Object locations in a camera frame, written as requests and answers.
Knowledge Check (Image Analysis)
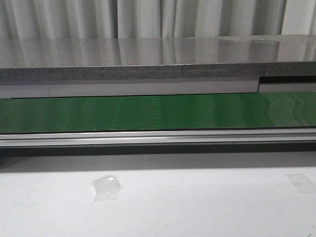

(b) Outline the clear tape patch left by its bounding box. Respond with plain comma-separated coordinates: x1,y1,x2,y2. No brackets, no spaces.
92,174,123,201

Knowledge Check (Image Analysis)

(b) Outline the clear tape patch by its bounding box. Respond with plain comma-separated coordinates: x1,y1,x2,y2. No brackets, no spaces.
285,174,316,195
92,174,123,201

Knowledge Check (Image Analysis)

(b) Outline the green conveyor belt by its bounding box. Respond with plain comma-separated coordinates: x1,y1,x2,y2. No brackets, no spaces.
0,92,316,134

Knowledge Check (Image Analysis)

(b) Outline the grey stone counter slab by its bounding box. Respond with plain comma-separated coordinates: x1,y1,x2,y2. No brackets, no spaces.
0,35,316,83

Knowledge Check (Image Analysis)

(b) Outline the clear tape patch right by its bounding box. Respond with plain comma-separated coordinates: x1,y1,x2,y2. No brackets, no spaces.
285,174,316,195

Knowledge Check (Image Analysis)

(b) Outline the white pleated curtain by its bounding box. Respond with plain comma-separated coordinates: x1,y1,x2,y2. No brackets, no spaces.
0,0,316,40

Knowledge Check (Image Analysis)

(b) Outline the grey conveyor back rail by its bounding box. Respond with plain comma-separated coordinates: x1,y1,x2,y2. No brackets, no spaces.
0,76,316,99

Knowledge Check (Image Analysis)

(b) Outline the aluminium conveyor front rail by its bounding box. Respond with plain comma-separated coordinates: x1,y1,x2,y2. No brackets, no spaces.
0,128,316,148

